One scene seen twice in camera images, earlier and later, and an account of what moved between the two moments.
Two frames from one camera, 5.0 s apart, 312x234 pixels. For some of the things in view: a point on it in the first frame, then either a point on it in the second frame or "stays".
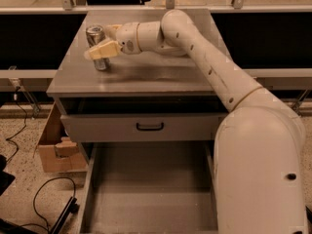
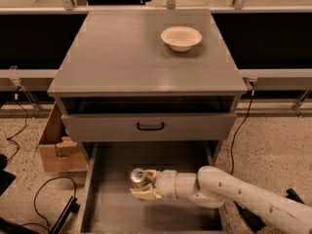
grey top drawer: [202, 127] stays
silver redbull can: [96, 34] → [137, 176]
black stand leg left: [72, 207] stays
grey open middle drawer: [148, 187] stays
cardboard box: [58, 153] stays
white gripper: [127, 37] → [166, 183]
